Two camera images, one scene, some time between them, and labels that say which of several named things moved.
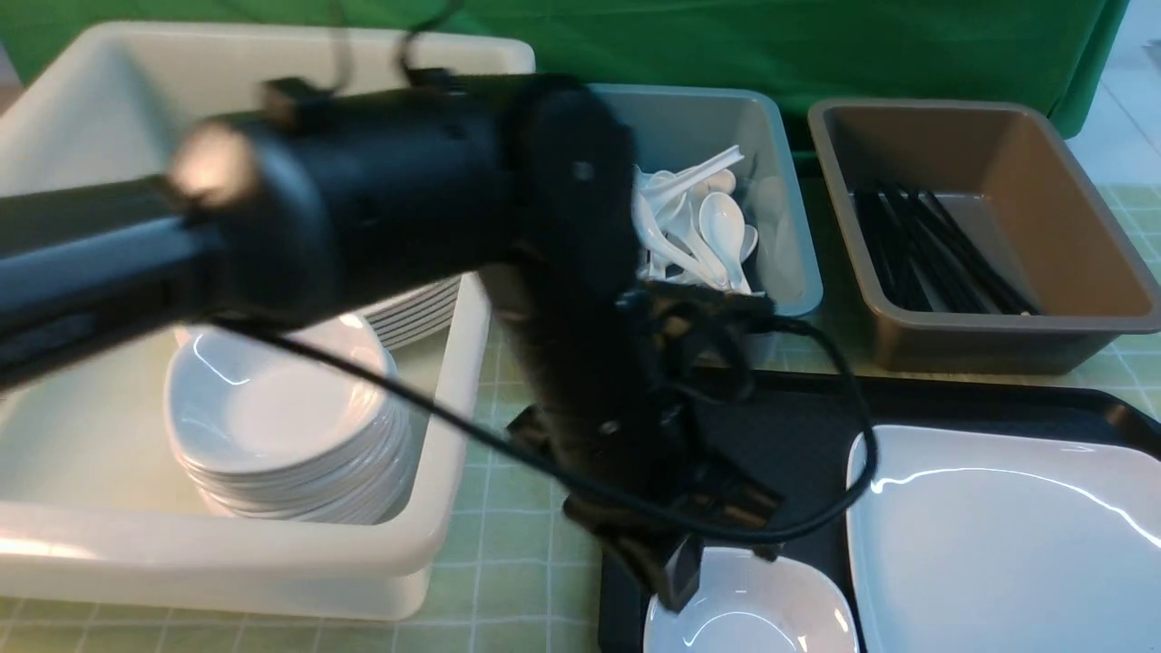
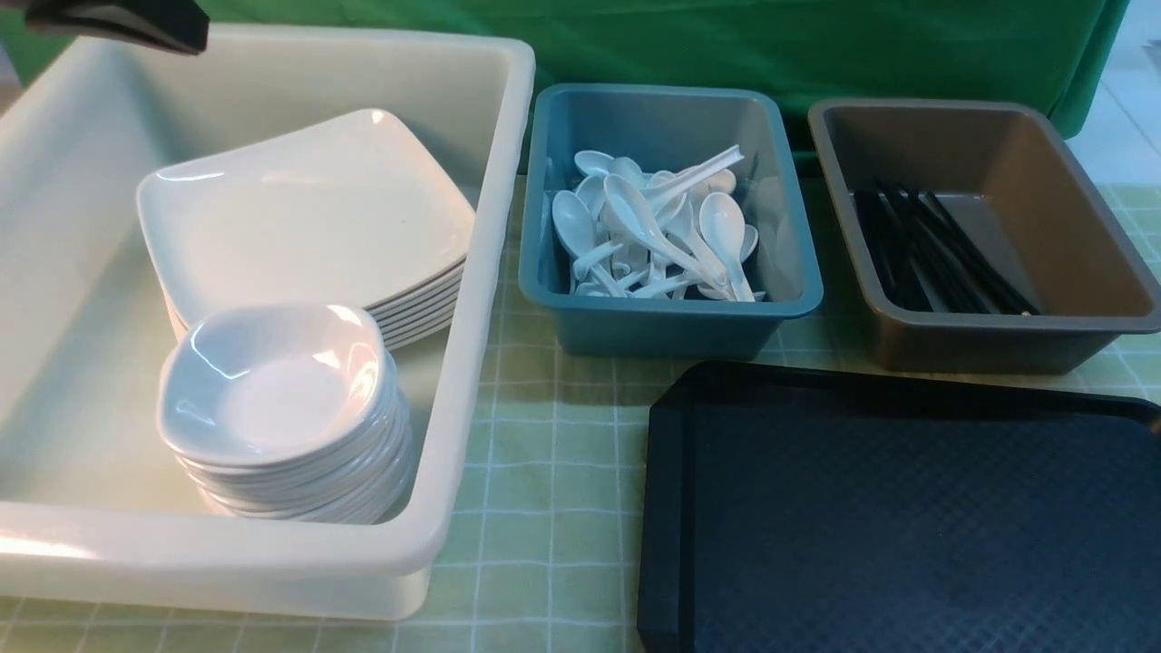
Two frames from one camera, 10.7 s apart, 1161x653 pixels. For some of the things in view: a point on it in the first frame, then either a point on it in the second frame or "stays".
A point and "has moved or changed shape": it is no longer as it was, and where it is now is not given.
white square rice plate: (978, 541) has moved or changed shape
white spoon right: (722, 219) stays
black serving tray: (625, 601) -> (790, 509)
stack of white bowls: (268, 433) stays
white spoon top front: (665, 244) stays
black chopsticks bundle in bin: (927, 261) stays
